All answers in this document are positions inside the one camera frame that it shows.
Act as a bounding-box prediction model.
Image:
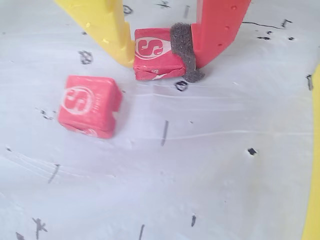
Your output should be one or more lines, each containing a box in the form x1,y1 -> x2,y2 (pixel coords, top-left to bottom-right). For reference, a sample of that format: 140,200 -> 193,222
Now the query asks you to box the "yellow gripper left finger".
53,0 -> 135,68

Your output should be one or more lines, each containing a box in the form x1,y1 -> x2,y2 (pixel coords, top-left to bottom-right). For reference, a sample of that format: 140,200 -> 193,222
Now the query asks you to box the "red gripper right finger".
169,0 -> 252,83

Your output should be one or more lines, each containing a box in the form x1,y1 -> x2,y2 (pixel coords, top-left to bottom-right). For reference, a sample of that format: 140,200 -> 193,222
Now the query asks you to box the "red-orange Starburst candy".
57,74 -> 124,140
132,27 -> 187,81

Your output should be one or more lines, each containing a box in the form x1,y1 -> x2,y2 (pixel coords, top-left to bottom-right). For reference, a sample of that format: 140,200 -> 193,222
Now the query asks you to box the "yellow three-compartment box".
301,63 -> 320,240

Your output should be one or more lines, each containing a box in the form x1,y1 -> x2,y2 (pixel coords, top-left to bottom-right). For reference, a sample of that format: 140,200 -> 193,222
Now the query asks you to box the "white plastic table cover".
0,0 -> 320,240

